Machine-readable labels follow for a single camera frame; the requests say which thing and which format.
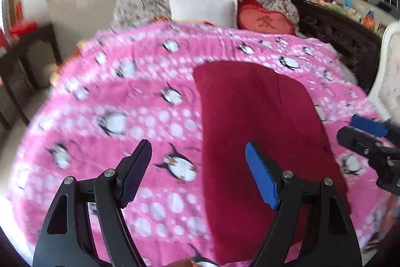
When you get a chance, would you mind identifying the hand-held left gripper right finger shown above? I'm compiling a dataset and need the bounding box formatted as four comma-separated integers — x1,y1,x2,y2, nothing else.
244,142,363,267

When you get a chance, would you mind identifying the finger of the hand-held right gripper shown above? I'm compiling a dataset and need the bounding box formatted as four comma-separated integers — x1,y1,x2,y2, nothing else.
337,126,400,192
351,114,400,138

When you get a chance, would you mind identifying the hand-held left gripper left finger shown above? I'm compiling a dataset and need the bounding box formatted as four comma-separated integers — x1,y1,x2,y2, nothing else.
32,139,153,267

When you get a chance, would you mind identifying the dark red knit garment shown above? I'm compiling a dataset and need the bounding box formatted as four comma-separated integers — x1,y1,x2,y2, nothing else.
193,61,351,264

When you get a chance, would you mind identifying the white chair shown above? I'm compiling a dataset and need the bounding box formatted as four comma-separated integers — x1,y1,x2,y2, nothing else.
367,20,400,124

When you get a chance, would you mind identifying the pink penguin print blanket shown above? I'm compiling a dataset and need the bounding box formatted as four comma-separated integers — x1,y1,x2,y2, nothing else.
6,20,397,267

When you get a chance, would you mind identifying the carved dark wooden headboard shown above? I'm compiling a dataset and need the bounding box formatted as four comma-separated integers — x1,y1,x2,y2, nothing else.
290,0,383,92

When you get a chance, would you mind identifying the orange snack packet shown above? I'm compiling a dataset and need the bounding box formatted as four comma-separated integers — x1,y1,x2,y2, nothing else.
362,10,376,30

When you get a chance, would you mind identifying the red embroidered cushion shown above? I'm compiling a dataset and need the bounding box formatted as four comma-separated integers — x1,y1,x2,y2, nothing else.
237,0,297,36

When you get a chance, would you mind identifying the dark wooden table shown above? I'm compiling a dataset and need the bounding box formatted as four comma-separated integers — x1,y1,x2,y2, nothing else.
0,23,62,127

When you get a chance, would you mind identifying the white pillow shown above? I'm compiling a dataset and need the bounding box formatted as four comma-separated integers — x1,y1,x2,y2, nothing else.
169,0,239,29

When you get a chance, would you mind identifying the red box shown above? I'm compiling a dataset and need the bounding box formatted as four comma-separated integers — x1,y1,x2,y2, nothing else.
9,21,37,36

